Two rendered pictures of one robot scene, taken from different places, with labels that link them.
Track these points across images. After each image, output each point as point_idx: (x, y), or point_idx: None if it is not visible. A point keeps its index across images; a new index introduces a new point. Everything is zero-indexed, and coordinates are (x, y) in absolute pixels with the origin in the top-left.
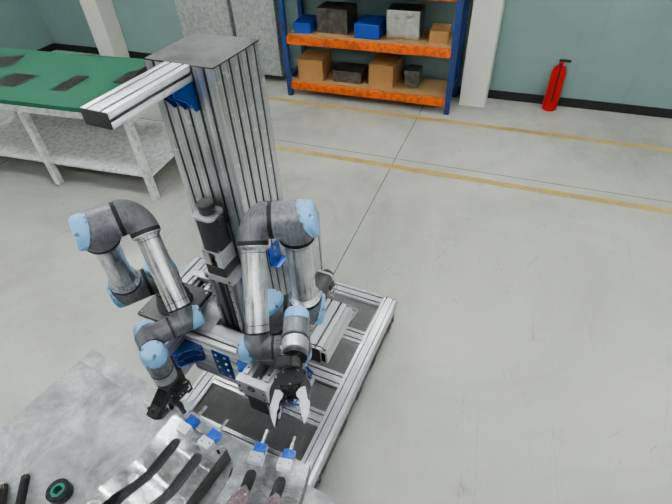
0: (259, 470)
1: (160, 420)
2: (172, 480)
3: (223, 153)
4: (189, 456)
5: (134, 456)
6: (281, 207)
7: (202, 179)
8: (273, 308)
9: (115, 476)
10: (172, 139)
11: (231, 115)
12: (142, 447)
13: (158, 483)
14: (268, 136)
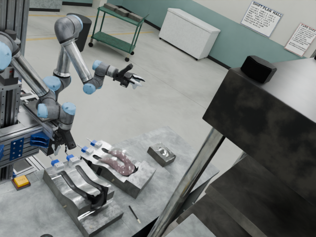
0: (94, 153)
1: (30, 186)
2: (82, 179)
3: None
4: (75, 169)
5: (46, 202)
6: (72, 18)
7: (1, 17)
8: (60, 81)
9: (68, 197)
10: None
11: None
12: (43, 198)
13: (81, 184)
14: None
